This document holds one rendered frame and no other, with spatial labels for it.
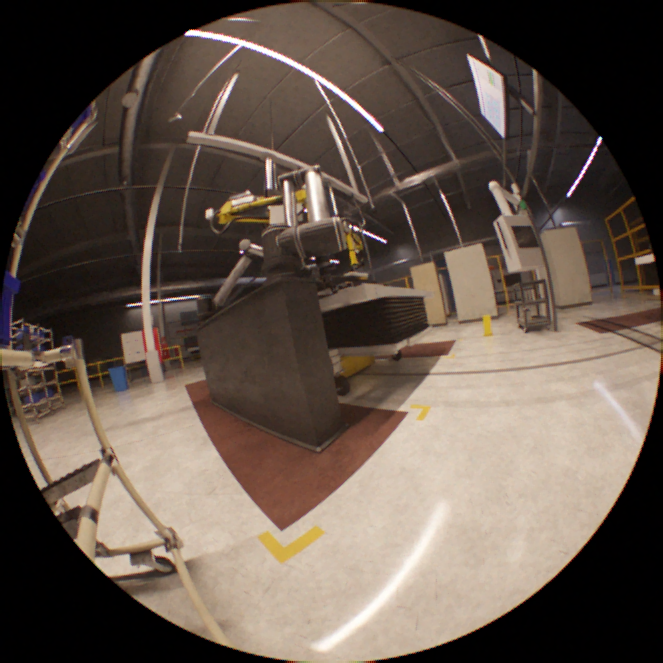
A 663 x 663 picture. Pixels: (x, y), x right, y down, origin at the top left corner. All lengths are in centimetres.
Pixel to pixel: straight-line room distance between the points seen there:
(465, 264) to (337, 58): 905
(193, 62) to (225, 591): 1059
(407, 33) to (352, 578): 1108
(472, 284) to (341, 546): 582
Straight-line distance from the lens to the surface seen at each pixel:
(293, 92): 1021
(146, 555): 82
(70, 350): 59
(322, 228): 106
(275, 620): 69
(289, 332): 92
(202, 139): 314
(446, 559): 69
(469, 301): 589
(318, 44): 978
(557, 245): 663
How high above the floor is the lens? 64
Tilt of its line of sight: 2 degrees down
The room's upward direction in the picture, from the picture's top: 11 degrees counter-clockwise
